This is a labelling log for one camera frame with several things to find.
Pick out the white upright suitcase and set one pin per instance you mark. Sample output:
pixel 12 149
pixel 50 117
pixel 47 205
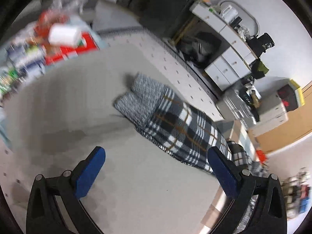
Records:
pixel 272 113

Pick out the black white plaid cardigan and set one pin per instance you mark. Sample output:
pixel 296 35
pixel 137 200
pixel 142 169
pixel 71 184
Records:
pixel 176 127

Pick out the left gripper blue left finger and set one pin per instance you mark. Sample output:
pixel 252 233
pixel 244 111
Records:
pixel 43 212

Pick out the white electric kettle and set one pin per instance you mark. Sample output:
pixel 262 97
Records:
pixel 229 13

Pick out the silver flat suitcase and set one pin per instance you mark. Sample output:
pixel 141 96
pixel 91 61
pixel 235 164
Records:
pixel 232 107

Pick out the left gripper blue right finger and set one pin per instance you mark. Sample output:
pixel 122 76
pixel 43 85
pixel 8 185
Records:
pixel 269 214

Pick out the stacked shoe boxes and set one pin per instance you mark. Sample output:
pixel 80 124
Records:
pixel 291 95

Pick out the black bag under desk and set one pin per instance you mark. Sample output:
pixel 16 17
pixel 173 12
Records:
pixel 199 49

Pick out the plaid bed sheet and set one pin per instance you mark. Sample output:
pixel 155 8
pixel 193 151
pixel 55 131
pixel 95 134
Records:
pixel 242 152

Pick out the white drawer desk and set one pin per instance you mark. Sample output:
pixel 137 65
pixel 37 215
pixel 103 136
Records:
pixel 232 62

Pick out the wooden shoe rack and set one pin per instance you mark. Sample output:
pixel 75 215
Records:
pixel 296 191

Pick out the white patterned floor mat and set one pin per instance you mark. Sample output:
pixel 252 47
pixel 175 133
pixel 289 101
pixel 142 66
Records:
pixel 57 119

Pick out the orange plastic bag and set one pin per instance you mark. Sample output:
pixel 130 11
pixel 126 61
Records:
pixel 261 156

